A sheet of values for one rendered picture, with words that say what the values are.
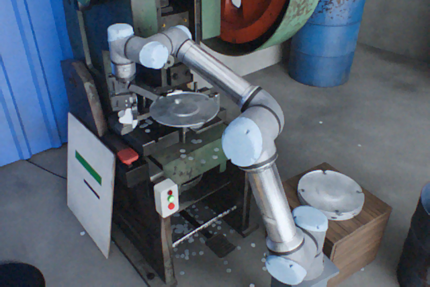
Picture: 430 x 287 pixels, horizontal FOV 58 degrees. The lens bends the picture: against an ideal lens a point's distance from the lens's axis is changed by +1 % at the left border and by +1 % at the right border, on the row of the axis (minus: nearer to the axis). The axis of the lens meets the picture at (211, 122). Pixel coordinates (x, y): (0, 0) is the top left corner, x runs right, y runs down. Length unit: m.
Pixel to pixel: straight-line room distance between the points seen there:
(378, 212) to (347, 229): 0.19
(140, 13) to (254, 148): 0.65
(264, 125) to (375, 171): 1.77
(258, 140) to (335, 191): 0.94
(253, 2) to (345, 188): 0.94
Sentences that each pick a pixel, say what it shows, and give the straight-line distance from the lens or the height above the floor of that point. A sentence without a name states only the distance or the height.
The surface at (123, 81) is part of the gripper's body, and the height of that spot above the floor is 1.06.
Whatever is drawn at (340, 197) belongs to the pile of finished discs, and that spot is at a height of 0.39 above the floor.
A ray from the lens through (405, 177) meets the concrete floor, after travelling 2.76.
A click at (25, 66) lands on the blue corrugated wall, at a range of 2.63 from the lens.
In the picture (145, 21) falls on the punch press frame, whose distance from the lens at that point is 1.38.
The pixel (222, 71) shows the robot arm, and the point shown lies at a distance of 1.15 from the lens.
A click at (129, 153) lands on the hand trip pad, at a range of 1.42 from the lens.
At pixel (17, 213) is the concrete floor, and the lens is 2.49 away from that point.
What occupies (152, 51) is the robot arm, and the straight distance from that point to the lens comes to 1.11.
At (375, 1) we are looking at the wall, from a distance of 4.76.
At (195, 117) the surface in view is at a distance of 1.55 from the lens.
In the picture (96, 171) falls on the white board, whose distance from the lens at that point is 1.93.
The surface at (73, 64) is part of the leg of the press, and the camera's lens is 1.86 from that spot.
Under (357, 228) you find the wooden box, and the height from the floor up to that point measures 0.35.
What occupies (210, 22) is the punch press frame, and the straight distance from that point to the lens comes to 1.56.
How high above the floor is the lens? 1.58
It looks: 32 degrees down
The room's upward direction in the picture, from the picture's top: straight up
